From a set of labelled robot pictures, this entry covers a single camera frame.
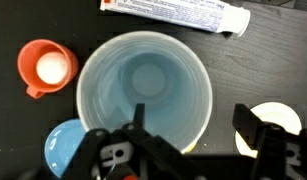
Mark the white toothpaste tube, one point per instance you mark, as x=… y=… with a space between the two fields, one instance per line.
x=209 y=15

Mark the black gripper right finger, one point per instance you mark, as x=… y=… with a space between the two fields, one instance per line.
x=276 y=148

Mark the orange mug with egg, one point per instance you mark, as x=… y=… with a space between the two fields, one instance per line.
x=46 y=66

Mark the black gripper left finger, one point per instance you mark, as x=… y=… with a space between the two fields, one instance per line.
x=145 y=154

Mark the blue plastic cup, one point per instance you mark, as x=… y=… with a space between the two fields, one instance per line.
x=150 y=68

